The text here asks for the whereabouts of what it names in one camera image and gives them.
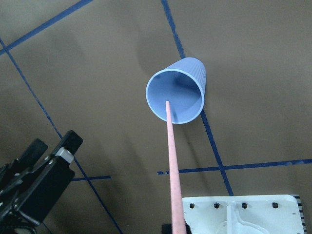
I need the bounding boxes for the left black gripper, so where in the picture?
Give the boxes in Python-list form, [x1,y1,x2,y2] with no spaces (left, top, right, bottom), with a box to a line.
[0,130,83,234]

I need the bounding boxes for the pink chopstick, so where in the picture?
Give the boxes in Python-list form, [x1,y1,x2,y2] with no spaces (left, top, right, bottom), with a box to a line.
[165,101,187,234]

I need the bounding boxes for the blue ribbed plastic cup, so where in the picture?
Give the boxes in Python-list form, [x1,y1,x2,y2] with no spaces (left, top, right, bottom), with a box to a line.
[146,57,206,124]

